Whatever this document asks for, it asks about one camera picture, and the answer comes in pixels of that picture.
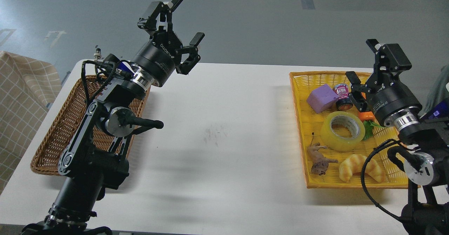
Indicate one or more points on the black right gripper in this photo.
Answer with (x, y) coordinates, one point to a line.
(388, 95)

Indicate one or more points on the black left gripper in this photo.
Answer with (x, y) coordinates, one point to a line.
(161, 55)

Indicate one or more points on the yellow tape roll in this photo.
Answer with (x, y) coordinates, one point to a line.
(333, 139)

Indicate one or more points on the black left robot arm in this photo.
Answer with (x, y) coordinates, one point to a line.
(96, 157)

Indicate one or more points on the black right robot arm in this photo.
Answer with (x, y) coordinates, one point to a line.
(421, 150)

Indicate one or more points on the small pink can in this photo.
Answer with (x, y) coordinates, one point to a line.
(343, 102)

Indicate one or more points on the orange toy carrot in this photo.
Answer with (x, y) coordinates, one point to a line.
(369, 122)

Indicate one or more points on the purple foam block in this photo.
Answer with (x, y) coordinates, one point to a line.
(322, 98)

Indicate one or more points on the person in dark clothes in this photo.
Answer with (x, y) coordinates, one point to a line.
(438, 91)

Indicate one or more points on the yellow plastic basket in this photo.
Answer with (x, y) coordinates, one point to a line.
(309, 124)

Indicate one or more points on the toy croissant bread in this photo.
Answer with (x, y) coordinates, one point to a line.
(354, 163)

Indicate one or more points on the brown toy dinosaur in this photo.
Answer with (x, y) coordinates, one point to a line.
(320, 163)

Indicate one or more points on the beige checkered cloth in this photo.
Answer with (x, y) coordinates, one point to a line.
(27, 87)

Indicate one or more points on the brown wicker basket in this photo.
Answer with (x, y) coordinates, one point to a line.
(66, 123)

